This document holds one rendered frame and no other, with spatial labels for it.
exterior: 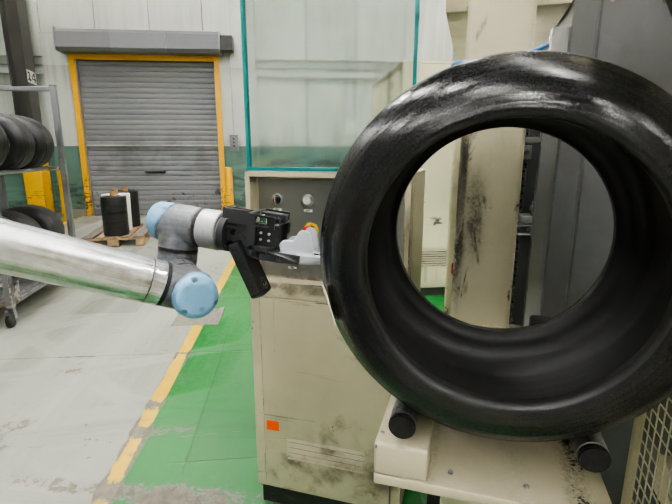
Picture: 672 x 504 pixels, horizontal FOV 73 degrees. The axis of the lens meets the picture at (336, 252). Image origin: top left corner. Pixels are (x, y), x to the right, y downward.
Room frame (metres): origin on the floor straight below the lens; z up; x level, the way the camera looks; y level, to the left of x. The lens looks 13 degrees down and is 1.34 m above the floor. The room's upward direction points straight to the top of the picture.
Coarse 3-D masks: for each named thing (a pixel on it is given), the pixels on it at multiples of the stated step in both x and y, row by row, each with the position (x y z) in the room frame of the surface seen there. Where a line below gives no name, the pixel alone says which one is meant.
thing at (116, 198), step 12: (120, 192) 7.02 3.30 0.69; (132, 192) 7.10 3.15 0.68; (108, 204) 6.26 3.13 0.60; (120, 204) 6.35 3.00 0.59; (132, 204) 7.09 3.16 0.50; (108, 216) 6.26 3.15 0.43; (120, 216) 6.33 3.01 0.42; (132, 216) 7.07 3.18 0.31; (108, 228) 6.27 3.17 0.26; (120, 228) 6.32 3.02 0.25; (132, 228) 6.88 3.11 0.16; (144, 228) 6.95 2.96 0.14; (96, 240) 6.19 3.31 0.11; (108, 240) 6.23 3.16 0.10; (120, 240) 6.61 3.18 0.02; (144, 240) 6.42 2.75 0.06
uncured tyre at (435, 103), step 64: (512, 64) 0.62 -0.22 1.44; (576, 64) 0.60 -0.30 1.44; (384, 128) 0.66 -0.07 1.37; (448, 128) 0.62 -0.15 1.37; (576, 128) 0.82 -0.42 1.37; (640, 128) 0.56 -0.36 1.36; (384, 192) 0.65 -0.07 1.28; (640, 192) 0.79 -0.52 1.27; (320, 256) 0.71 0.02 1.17; (384, 256) 0.92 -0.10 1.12; (640, 256) 0.79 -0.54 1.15; (384, 320) 0.86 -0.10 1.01; (448, 320) 0.88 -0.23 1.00; (576, 320) 0.81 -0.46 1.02; (640, 320) 0.74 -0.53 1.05; (384, 384) 0.66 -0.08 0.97; (448, 384) 0.63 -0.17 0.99; (512, 384) 0.77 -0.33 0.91; (576, 384) 0.71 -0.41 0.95; (640, 384) 0.54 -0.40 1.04
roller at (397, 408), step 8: (400, 408) 0.68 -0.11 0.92; (408, 408) 0.68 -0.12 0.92; (392, 416) 0.66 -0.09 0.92; (400, 416) 0.66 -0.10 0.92; (408, 416) 0.66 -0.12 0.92; (416, 416) 0.68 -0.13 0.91; (392, 424) 0.66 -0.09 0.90; (400, 424) 0.66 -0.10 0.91; (408, 424) 0.65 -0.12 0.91; (416, 424) 0.66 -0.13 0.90; (392, 432) 0.66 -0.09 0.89; (400, 432) 0.66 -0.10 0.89; (408, 432) 0.65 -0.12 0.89
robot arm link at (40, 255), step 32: (0, 224) 0.62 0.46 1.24; (0, 256) 0.60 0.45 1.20; (32, 256) 0.62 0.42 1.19; (64, 256) 0.64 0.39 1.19; (96, 256) 0.66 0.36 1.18; (128, 256) 0.70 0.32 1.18; (96, 288) 0.66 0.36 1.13; (128, 288) 0.68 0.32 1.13; (160, 288) 0.70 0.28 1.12; (192, 288) 0.71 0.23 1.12
